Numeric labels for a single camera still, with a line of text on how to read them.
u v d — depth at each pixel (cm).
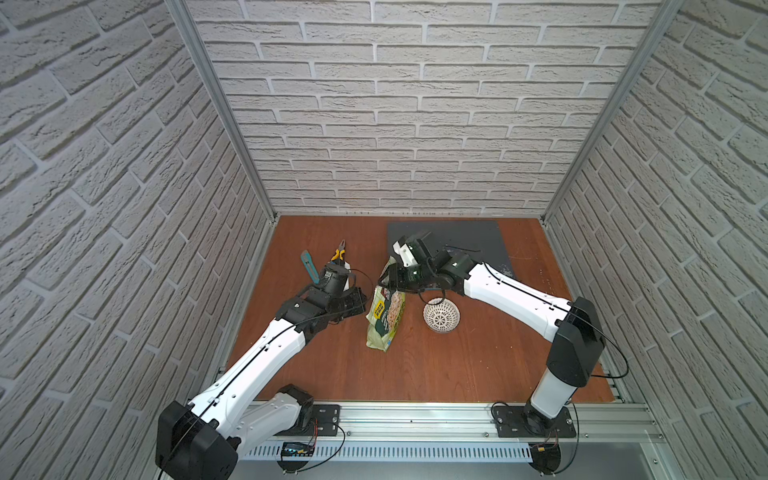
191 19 71
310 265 104
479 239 110
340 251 107
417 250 62
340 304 64
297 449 71
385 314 78
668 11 69
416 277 67
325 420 74
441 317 91
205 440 37
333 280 59
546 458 71
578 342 44
